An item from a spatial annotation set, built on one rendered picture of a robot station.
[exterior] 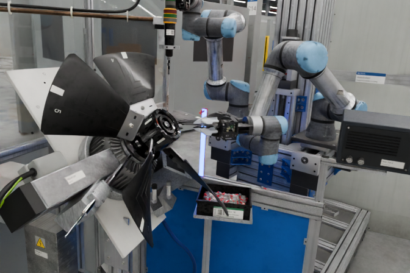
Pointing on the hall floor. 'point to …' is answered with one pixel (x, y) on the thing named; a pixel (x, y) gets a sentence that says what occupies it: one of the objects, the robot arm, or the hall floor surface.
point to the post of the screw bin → (206, 245)
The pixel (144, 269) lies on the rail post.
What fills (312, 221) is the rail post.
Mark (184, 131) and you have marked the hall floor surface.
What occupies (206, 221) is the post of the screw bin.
